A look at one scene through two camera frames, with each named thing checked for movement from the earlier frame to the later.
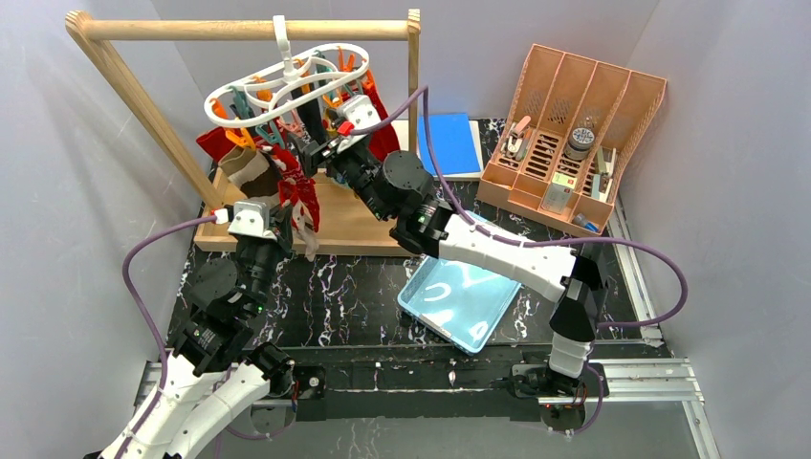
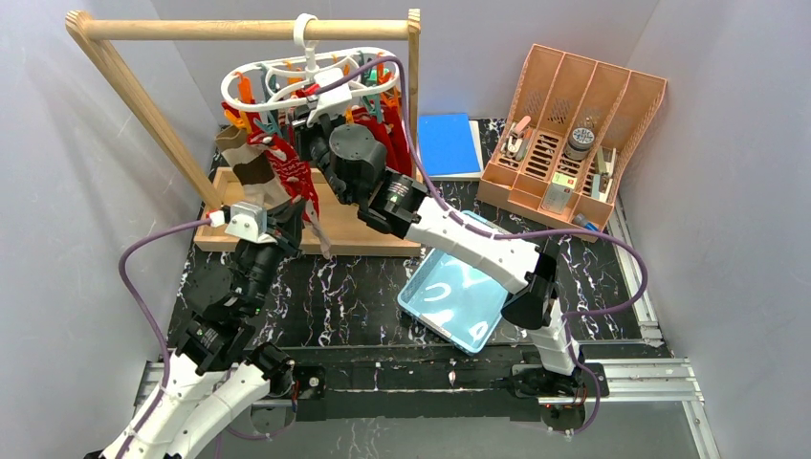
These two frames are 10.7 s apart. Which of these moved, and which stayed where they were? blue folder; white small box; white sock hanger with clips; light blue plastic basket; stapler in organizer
Moved: white sock hanger with clips
Stayed: light blue plastic basket; blue folder; white small box; stapler in organizer
